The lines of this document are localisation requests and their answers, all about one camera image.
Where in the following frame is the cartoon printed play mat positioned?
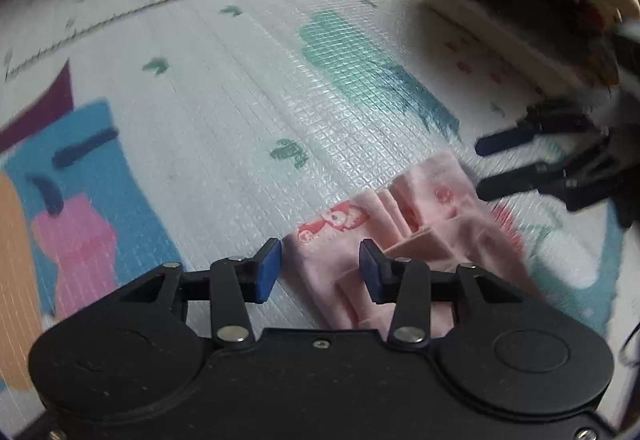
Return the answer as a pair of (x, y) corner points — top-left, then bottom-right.
(0, 0), (640, 421)

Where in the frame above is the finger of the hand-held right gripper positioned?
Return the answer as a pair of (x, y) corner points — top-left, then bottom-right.
(474, 100), (601, 157)
(475, 162), (571, 203)

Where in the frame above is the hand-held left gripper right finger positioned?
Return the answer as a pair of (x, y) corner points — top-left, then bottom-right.
(359, 240), (526, 351)

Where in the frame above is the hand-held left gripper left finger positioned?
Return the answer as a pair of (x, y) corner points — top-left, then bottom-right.
(117, 238), (282, 348)

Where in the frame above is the pink printed garment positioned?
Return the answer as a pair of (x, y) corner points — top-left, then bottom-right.
(283, 152), (546, 341)

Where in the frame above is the white garment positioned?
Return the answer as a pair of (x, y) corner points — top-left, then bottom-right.
(424, 0), (586, 95)

